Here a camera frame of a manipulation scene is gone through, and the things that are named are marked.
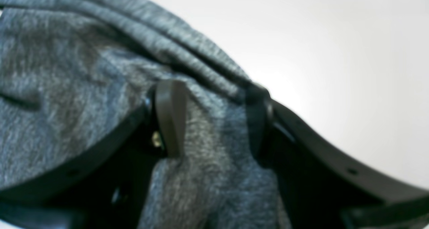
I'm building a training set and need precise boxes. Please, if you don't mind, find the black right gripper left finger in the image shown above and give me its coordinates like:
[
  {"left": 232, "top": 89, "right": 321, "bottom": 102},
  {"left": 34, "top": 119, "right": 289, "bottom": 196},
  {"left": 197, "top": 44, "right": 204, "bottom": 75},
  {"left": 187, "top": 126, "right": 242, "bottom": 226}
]
[{"left": 1, "top": 80, "right": 187, "bottom": 229}]

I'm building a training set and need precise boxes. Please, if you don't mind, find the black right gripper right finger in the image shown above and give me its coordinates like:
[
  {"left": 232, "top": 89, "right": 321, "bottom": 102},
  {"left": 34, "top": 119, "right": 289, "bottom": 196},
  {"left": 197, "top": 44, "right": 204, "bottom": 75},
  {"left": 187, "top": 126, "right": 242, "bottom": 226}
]
[{"left": 245, "top": 82, "right": 429, "bottom": 229}]

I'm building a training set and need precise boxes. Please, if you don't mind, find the grey t-shirt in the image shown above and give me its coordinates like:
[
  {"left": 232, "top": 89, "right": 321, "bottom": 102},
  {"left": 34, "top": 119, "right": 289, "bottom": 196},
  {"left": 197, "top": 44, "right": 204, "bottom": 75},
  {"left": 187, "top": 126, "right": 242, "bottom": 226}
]
[{"left": 1, "top": 0, "right": 292, "bottom": 229}]

